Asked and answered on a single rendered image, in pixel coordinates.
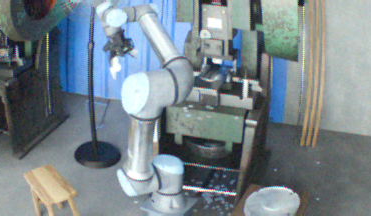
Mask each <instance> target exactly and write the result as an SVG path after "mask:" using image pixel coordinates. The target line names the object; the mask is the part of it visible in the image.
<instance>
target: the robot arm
mask: <svg viewBox="0 0 371 216"><path fill-rule="evenodd" d="M96 11H97V15H98V17H99V20H100V22H101V25H102V26H103V27H102V29H103V30H104V33H105V35H106V36H107V37H106V38H107V39H108V38H110V39H109V40H108V42H107V43H106V44H105V45H104V46H103V48H102V50H103V51H104V53H105V52H107V51H108V50H109V56H108V62H109V67H110V69H111V73H112V75H113V78H114V79H116V71H119V70H120V69H121V65H120V64H119V63H118V60H119V59H118V58H117V57H115V55H116V56H120V57H125V56H124V55H125V54H126V53H128V54H130V55H131V57H134V58H137V56H136V54H135V53H137V52H139V50H134V49H133V48H135V47H134V43H133V41H132V39H131V38H125V36H124V32H125V29H121V25H123V24H125V23H133V22H136V21H137V22H138V24H139V26H140V27H141V30H142V31H143V32H144V35H145V37H146V38H147V41H148V42H149V44H150V46H151V48H152V50H153V51H154V53H155V55H156V57H157V59H158V61H159V63H160V64H161V65H162V69H160V70H154V71H149V72H139V73H136V74H134V75H130V76H128V78H127V79H126V80H125V81H124V83H123V85H122V91H121V96H122V103H123V106H124V110H125V111H126V112H127V113H128V114H129V115H130V128H129V136H128V142H129V144H128V152H127V156H128V159H127V160H126V161H125V162H124V164H123V169H119V170H118V171H117V174H118V178H119V181H120V183H121V186H122V187H123V189H124V191H125V192H126V194H127V195H129V196H135V195H136V196H137V195H141V194H146V193H148V192H151V193H152V192H154V193H153V195H152V197H151V200H152V206H153V207H154V208H155V209H156V210H158V211H161V212H164V213H176V212H178V211H182V210H183V209H185V208H186V207H187V198H186V196H185V194H184V192H183V173H184V169H183V163H182V162H181V160H179V159H178V158H177V157H175V156H172V155H165V154H162V155H157V156H155V158H154V159H153V160H152V162H153V163H151V164H150V161H151V156H152V151H153V148H152V145H153V139H154V133H155V128H156V122H157V120H158V119H159V118H160V117H161V116H162V112H163V107H166V106H171V105H176V104H178V103H180V102H182V101H184V100H185V99H187V98H188V97H189V95H190V94H191V92H192V90H193V87H194V74H193V67H192V65H191V63H190V61H189V60H188V59H187V57H185V56H182V55H181V53H179V49H178V48H177V47H176V45H175V44H174V42H173V41H172V39H171V37H170V35H169V34H168V33H167V31H165V27H164V26H163V25H162V24H161V22H160V20H159V19H158V18H157V16H158V14H159V9H158V6H157V5H156V4H155V3H151V4H143V5H133V6H130V7H120V8H114V7H113V4H112V2H111V1H107V2H104V3H102V4H101V5H100V6H98V7H97V9H96ZM130 41H131V42H132V43H133V46H132V44H131V43H130Z"/></svg>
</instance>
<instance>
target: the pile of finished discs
mask: <svg viewBox="0 0 371 216"><path fill-rule="evenodd" d="M292 193H293V192H292V190H290V189H288V188H284V187H283V188H282V187H267V188H264V189H261V190H259V191H258V192H254V193H252V194H250V196H249V198H247V201H246V204H245V206H244V212H245V213H244V214H245V215H246V216H294V215H295V214H296V212H297V210H298V207H299V205H300V202H299V201H300V199H299V197H298V196H297V194H296V193H293V194H292Z"/></svg>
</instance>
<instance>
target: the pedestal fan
mask: <svg viewBox="0 0 371 216"><path fill-rule="evenodd" d="M85 1H87V2H88V0H85ZM107 1H111V2H112V4H113V7H114V8H117V7H118V6H117V4H118V3H119V2H120V1H121V0H91V2H92V3H89V2H88V3H87V2H86V3H87V4H90V5H92V6H90V7H91V12H90V13H91V17H87V18H90V22H89V23H90V30H89V32H90V35H89V42H88V47H87V48H88V94H89V116H90V127H91V138H92V141H89V142H86V143H83V144H81V145H79V146H78V147H77V149H76V151H74V152H75V153H74V158H75V159H76V161H77V163H79V164H81V165H83V166H85V167H87V168H94V169H102V168H103V169H105V168H108V167H109V168H110V167H112V166H115V165H116V164H117V163H119V162H120V159H121V153H120V151H119V150H118V149H117V148H116V147H115V146H114V145H112V144H111V143H108V142H104V141H97V137H96V131H97V130H98V129H97V130H96V125H95V113H94V88H93V80H94V76H93V68H94V65H93V58H94V53H93V50H94V47H95V41H93V37H94V23H95V17H98V16H95V15H97V14H95V9H97V7H98V6H100V5H101V4H102V3H104V2H107ZM123 1H124V0H123ZM123 1H121V3H123ZM67 6H68V5H67ZM67 6H66V8H67ZM69 6H70V5H69ZM69 6H68V7H69ZM66 8H65V9H66ZM68 9H70V11H72V13H73V14H75V16H76V15H77V13H75V11H73V10H75V9H76V7H75V9H73V10H72V9H71V8H70V7H69V8H68ZM68 9H67V10H68ZM70 11H69V12H70ZM69 12H68V13H69ZM78 12H79V11H78ZM88 12H89V10H88ZM88 12H87V13H88ZM72 13H71V14H72ZM79 13H80V12H79ZM79 13H78V15H77V16H78V17H79V16H80V15H82V14H79ZM87 13H86V15H84V14H83V15H84V17H85V16H89V15H87ZM83 15H82V16H83ZM82 16H80V17H81V18H82ZM84 17H83V19H84ZM85 18H86V17H85ZM87 18H86V22H87Z"/></svg>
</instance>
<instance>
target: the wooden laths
mask: <svg viewBox="0 0 371 216"><path fill-rule="evenodd" d="M321 1H322V2H321V4H322V5H321V7H322V9H321V10H322V61H321V63H322V66H321V79H320V82H321V84H320V93H319V102H318V112H317V117H316V126H315V131H314V136H313V141H312V147H315V143H316V138H317V134H318V127H319V120H320V115H321V106H322V97H323V88H324V85H323V83H324V74H325V73H324V70H325V66H324V65H325V49H326V48H325V45H326V43H325V41H326V39H325V37H326V35H325V33H326V31H325V29H326V28H325V25H326V24H325V1H324V0H321ZM318 4H319V3H318V0H315V7H316V8H315V10H316V11H315V13H316V15H315V16H316V19H315V20H316V53H315V54H316V58H315V60H316V63H315V76H314V78H315V82H314V91H313V102H312V111H311V116H310V126H309V131H308V136H307V142H306V146H309V143H310V138H311V134H312V128H313V118H314V114H315V104H316V95H317V84H318V71H319V68H318V66H319V36H320V35H319V5H318ZM304 7H305V6H303V7H302V11H303V13H302V15H303V17H302V18H303V21H302V22H303V50H302V51H303V55H302V57H303V61H302V64H303V65H302V82H301V92H300V104H299V115H298V120H297V126H296V132H295V138H294V143H293V145H295V144H296V139H297V133H298V128H299V122H300V112H301V106H302V95H303V84H304V68H305V65H304V62H305V16H304V15H305V12H304V11H305V9H304ZM312 7H313V6H312V0H309V14H310V15H309V18H310V20H309V22H310V24H309V25H310V28H309V29H310V32H309V34H310V37H309V38H310V42H309V43H310V47H309V48H310V51H309V53H310V56H309V59H310V61H309V76H308V79H309V81H308V91H307V101H306V112H305V118H304V123H303V133H302V139H301V144H300V146H303V145H304V140H305V135H306V127H307V119H308V114H309V104H310V94H311V83H312V69H313V67H312V64H313V12H312V11H313V9H312Z"/></svg>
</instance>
